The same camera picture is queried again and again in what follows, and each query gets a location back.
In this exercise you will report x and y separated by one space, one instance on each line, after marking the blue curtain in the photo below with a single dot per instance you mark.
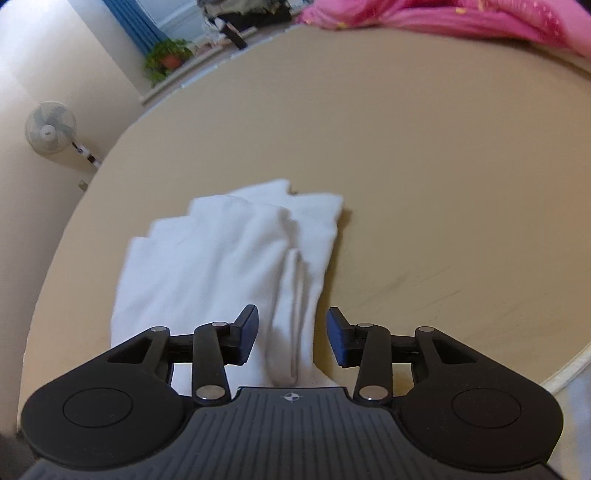
131 23

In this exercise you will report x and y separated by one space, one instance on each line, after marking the pile of dark clothes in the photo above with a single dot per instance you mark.
244 14

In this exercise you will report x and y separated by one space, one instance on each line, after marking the white wall fan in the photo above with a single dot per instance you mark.
50 127

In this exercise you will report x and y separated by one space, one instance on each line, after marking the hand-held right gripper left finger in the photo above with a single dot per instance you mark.
248 332

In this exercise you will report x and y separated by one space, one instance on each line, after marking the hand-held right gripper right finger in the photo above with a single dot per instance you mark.
337 337

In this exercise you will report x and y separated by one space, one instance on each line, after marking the white garment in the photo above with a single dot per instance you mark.
217 258

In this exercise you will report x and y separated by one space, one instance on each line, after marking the green potted plant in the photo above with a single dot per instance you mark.
166 57

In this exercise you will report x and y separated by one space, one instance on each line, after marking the beige bed mat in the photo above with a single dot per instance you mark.
438 184

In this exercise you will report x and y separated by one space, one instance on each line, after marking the pink blanket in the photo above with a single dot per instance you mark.
438 18

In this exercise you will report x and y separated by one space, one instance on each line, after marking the wall socket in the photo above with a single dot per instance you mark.
83 185

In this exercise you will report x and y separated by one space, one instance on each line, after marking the white window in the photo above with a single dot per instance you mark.
173 9

